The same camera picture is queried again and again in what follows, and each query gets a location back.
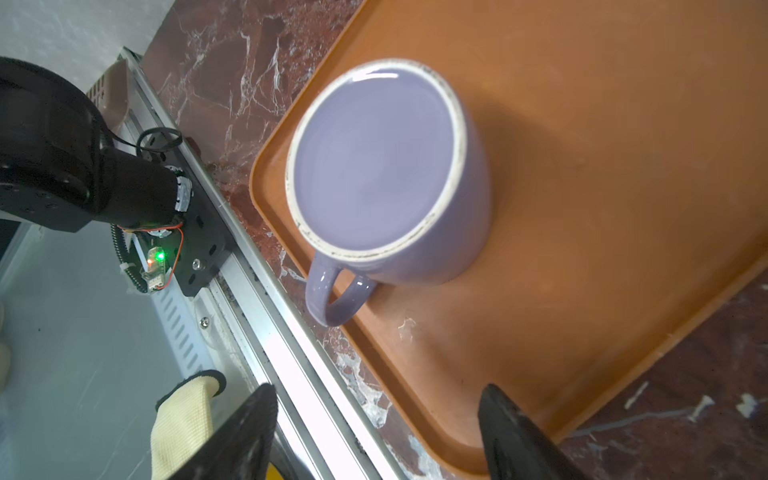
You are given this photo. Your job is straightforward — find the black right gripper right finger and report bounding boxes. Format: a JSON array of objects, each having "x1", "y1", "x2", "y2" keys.
[{"x1": 478, "y1": 384, "x2": 586, "y2": 480}]

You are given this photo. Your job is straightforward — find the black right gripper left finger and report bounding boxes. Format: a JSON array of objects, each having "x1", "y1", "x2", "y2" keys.
[{"x1": 171, "y1": 384, "x2": 279, "y2": 480}]

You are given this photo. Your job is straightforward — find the purple mug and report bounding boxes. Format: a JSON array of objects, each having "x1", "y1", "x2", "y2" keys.
[{"x1": 285, "y1": 58, "x2": 492, "y2": 327}]

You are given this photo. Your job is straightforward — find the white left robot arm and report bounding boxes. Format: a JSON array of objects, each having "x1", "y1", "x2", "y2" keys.
[{"x1": 1, "y1": 57, "x2": 193, "y2": 232}]

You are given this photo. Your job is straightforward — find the yellow black work glove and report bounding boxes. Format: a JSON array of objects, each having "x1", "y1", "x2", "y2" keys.
[{"x1": 150, "y1": 370, "x2": 227, "y2": 479}]

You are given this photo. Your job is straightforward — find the orange plastic tray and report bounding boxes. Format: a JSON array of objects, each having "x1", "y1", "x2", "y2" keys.
[{"x1": 250, "y1": 1, "x2": 767, "y2": 478}]

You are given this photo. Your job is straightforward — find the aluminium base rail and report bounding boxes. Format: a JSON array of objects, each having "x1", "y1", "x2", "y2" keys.
[{"x1": 116, "y1": 47, "x2": 409, "y2": 480}]

